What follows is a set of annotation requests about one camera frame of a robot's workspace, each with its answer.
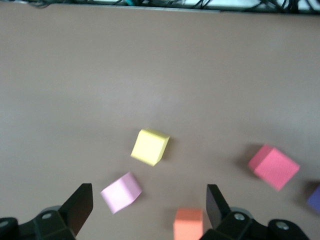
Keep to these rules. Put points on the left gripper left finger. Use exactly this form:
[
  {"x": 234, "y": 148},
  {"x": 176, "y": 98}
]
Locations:
[{"x": 75, "y": 210}]

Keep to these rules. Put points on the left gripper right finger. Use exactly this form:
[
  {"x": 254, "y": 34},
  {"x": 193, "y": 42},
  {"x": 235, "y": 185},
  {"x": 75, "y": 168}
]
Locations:
[{"x": 217, "y": 212}]

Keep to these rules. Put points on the purple foam cube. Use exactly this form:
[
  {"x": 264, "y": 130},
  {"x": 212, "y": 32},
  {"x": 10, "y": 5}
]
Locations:
[{"x": 315, "y": 200}]

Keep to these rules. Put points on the orange foam cube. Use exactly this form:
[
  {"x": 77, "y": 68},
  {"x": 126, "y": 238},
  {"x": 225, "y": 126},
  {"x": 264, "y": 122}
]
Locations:
[{"x": 187, "y": 225}]

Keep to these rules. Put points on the pink foam cube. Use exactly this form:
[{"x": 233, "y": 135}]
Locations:
[{"x": 121, "y": 192}]

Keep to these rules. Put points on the red foam cube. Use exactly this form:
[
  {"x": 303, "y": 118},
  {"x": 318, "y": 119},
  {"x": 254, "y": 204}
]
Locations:
[{"x": 273, "y": 167}]

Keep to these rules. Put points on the yellow foam cube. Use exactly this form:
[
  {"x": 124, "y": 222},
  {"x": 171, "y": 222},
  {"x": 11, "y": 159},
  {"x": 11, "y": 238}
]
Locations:
[{"x": 150, "y": 147}]

